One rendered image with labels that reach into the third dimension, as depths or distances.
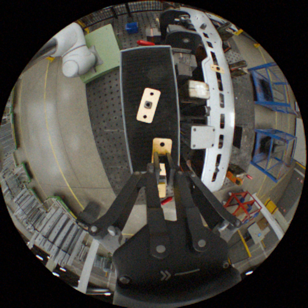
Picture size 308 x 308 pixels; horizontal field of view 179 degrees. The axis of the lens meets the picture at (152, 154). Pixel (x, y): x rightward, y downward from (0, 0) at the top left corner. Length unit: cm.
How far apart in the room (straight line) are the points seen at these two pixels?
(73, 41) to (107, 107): 56
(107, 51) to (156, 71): 59
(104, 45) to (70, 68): 31
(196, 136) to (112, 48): 75
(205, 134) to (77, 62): 66
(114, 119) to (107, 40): 62
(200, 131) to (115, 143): 63
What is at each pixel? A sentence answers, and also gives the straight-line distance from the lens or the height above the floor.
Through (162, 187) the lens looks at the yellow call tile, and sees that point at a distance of 33.
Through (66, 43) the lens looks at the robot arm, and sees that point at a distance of 64.
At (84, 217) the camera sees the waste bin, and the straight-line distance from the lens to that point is 245.
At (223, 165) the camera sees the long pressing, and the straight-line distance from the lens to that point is 61.
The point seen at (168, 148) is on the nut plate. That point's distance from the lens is 21.
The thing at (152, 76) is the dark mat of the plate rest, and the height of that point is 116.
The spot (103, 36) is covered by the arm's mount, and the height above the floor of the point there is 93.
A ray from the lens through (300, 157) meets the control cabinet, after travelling 835.
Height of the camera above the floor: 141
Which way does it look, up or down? 69 degrees down
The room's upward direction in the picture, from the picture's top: 177 degrees counter-clockwise
